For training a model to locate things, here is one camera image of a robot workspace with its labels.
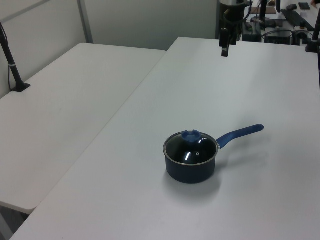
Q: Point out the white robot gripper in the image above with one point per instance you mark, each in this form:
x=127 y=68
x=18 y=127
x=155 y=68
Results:
x=233 y=12

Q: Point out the glass lid with blue knob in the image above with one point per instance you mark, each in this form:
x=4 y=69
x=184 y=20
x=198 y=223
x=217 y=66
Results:
x=180 y=150

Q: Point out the dark blue saucepan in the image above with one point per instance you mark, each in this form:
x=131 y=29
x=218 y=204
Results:
x=190 y=175

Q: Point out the black monitor stand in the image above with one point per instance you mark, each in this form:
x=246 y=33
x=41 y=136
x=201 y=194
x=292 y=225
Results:
x=262 y=15

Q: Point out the black computer box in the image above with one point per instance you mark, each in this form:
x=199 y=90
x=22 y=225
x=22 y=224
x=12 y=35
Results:
x=278 y=37

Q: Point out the black computer mouse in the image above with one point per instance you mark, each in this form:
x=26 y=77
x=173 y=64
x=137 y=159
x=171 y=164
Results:
x=291 y=7

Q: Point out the black keyboard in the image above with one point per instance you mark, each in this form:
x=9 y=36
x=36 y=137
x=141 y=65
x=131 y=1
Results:
x=296 y=18

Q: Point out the white side table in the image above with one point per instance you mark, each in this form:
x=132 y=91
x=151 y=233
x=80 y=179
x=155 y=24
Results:
x=62 y=112

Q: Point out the black camera pole with clamp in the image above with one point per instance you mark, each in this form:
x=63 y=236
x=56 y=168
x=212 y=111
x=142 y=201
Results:
x=313 y=37
x=12 y=67

